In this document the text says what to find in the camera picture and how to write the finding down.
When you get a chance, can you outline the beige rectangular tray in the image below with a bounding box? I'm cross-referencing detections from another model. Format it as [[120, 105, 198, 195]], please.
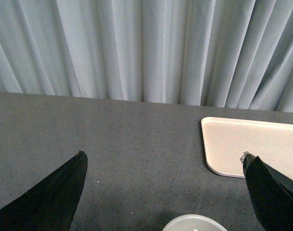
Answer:
[[201, 117, 293, 180]]

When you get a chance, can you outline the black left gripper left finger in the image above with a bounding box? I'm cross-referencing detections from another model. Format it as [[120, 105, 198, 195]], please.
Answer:
[[0, 151, 88, 231]]

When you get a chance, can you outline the white smiley face mug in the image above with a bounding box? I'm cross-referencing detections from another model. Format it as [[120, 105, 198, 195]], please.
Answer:
[[163, 214, 227, 231]]

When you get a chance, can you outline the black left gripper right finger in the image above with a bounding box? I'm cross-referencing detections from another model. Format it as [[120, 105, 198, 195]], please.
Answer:
[[240, 152, 293, 231]]

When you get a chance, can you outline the white pleated curtain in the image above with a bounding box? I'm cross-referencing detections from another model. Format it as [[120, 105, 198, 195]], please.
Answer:
[[0, 0, 293, 112]]

